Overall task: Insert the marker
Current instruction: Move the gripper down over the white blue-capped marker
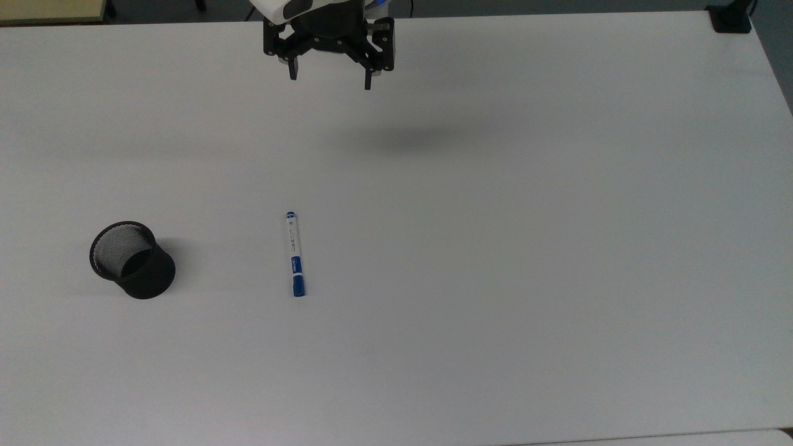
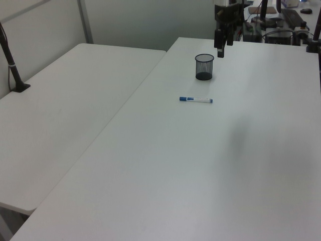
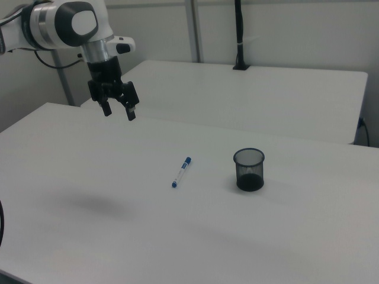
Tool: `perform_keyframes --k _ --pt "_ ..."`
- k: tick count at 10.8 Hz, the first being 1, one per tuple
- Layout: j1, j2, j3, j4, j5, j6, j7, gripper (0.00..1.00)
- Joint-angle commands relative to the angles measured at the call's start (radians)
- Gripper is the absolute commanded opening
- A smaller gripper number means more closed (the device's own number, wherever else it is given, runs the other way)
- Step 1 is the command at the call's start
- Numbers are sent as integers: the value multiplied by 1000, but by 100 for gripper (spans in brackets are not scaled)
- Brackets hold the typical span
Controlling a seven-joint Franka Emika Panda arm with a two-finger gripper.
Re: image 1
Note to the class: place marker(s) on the black mesh pen cup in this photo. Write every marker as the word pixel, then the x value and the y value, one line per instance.
pixel 132 260

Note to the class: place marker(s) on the light wooden side table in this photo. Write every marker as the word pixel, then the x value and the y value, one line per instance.
pixel 49 9

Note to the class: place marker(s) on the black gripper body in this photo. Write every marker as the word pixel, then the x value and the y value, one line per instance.
pixel 328 28

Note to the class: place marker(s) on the black table clamp mount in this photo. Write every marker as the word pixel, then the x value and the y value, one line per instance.
pixel 730 17

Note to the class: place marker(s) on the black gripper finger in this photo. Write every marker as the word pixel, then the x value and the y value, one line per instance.
pixel 293 69
pixel 368 78

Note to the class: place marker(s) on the blue and white marker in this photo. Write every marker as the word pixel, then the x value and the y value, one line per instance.
pixel 295 253

